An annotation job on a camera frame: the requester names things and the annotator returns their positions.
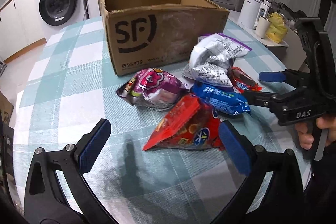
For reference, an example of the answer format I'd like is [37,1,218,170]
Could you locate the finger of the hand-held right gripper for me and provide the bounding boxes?
[243,90,277,109]
[259,70,311,89]

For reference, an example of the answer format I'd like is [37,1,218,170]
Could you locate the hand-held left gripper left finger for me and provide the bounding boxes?
[24,118,113,224]

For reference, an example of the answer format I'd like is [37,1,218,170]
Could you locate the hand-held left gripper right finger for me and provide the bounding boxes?
[213,120,306,224]

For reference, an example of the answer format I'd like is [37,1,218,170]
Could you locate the small red snack packet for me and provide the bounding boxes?
[229,66,263,94]

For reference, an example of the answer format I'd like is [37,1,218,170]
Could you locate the blue snack packet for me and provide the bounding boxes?
[191,82,251,119]

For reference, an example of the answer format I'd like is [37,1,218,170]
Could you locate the red packet with blue print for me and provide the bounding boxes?
[143,94,226,151]

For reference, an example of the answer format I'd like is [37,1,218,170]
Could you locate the silver purple snack packet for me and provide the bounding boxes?
[182,33,252,88]

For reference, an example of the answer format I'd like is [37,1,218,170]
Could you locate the purple pink snack packet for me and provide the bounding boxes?
[117,68,189,110]

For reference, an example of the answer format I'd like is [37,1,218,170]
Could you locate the brown cardboard box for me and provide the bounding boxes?
[100,0,230,76]

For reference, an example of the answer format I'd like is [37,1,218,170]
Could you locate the person's right hand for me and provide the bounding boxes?
[294,112,336,150]

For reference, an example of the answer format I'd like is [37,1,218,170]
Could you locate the grey side table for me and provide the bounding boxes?
[227,11,310,75]

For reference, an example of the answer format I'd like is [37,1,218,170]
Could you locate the yellow bag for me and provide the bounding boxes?
[266,12,288,44]

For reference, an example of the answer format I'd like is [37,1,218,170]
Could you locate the cream cup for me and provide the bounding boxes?
[255,16,272,39]

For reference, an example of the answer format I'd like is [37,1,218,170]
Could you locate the dark clothes heap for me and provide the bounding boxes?
[270,1,307,28]

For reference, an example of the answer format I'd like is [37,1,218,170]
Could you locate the white kettle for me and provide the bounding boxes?
[238,0,272,30]

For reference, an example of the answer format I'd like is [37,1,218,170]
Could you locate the teal checked tablecloth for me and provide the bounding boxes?
[13,17,315,224]

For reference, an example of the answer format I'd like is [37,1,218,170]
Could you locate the white base cabinets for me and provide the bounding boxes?
[0,0,48,62]

